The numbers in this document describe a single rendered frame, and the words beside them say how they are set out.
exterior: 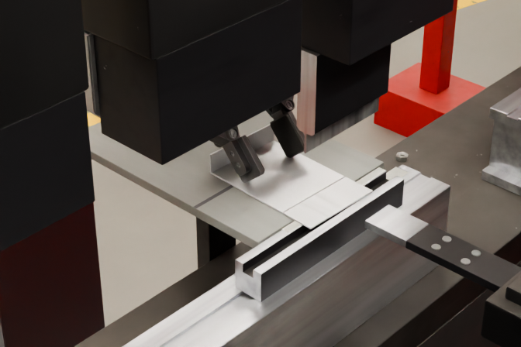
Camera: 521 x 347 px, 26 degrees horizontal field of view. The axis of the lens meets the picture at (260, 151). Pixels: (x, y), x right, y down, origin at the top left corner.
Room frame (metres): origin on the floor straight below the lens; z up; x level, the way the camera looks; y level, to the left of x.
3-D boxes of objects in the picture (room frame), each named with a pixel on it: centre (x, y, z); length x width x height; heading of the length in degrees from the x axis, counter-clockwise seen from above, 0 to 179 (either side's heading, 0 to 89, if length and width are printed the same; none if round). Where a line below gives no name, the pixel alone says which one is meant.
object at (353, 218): (0.83, -0.06, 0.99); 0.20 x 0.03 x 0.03; 137
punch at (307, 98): (0.85, -0.07, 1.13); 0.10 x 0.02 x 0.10; 137
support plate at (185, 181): (0.95, 0.04, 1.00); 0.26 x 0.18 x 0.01; 47
